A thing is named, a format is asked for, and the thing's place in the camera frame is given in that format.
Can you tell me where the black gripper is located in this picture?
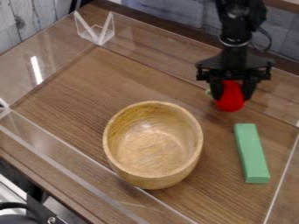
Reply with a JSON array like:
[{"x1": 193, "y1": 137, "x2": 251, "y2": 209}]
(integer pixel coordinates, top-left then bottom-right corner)
[{"x1": 197, "y1": 45, "x2": 275, "y2": 101}]

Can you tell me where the red felt strawberry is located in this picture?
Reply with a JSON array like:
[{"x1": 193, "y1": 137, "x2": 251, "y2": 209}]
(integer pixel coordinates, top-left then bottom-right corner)
[{"x1": 207, "y1": 80, "x2": 245, "y2": 112}]

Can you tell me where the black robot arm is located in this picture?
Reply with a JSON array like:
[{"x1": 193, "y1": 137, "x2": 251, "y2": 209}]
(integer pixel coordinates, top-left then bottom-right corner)
[{"x1": 197, "y1": 0, "x2": 275, "y2": 101}]

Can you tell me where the wooden bowl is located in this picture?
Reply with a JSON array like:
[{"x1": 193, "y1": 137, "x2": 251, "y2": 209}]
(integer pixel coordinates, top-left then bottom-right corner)
[{"x1": 103, "y1": 101, "x2": 203, "y2": 189}]

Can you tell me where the green rectangular block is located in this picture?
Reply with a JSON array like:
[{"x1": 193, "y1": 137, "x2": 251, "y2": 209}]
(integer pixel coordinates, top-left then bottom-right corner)
[{"x1": 234, "y1": 123, "x2": 271, "y2": 184}]

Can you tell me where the clear acrylic tray enclosure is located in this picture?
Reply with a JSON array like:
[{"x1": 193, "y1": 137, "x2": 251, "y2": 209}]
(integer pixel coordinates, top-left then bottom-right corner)
[{"x1": 0, "y1": 7, "x2": 299, "y2": 224}]

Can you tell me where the black metal bracket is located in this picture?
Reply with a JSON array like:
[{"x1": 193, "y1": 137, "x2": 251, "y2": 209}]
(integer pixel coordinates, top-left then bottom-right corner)
[{"x1": 26, "y1": 195, "x2": 69, "y2": 224}]

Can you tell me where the black cable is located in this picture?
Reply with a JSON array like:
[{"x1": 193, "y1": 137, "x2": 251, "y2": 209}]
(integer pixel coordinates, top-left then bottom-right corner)
[{"x1": 0, "y1": 202, "x2": 30, "y2": 224}]

